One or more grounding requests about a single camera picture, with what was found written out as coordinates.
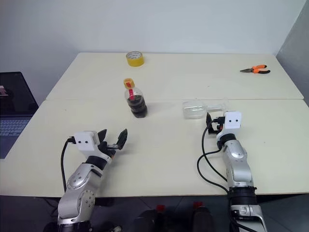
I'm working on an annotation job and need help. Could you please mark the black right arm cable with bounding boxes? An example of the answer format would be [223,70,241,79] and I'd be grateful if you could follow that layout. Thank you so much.
[197,125,234,194]

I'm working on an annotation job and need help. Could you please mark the dark laptop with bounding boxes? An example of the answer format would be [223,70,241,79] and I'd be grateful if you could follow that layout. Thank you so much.
[0,71,39,160]

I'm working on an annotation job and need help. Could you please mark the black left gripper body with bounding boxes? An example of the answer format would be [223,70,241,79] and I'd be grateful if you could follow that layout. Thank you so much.
[97,141,121,157]

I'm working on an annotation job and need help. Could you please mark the clear plastic bottle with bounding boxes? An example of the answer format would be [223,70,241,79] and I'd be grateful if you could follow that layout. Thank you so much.
[182,100,230,120]

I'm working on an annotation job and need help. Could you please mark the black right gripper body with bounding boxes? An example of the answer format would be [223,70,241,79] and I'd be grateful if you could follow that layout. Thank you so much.
[207,116,226,135]

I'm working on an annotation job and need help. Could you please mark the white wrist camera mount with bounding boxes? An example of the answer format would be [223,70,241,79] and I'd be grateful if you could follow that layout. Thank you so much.
[216,111,243,142]
[73,130,113,167]

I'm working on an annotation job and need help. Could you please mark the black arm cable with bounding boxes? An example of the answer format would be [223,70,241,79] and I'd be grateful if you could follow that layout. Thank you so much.
[60,136,76,194]
[197,125,234,194]

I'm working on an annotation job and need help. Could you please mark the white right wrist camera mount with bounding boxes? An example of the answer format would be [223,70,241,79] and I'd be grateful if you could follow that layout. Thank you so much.
[216,111,243,142]

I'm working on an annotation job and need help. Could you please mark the yellow tape roll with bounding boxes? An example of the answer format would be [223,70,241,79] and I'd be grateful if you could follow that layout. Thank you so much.
[126,51,145,67]

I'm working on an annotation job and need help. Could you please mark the orange handled pliers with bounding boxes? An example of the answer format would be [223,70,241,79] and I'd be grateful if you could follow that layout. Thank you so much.
[239,64,271,74]

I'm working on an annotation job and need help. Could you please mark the dark cola bottle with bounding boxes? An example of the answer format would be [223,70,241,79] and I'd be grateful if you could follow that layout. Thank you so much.
[123,77,148,118]

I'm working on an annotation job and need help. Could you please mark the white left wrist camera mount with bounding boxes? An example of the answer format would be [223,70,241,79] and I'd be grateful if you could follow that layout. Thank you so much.
[73,130,113,167]

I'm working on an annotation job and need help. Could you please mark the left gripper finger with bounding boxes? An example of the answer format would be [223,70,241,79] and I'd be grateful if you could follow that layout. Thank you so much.
[97,129,108,144]
[115,128,128,149]

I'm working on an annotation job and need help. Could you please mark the dark bottle with red cap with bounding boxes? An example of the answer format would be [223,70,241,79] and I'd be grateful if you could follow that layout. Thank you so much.
[192,202,214,232]
[134,204,169,232]

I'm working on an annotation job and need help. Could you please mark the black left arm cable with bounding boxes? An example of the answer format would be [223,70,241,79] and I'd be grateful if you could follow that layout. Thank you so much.
[60,136,76,194]

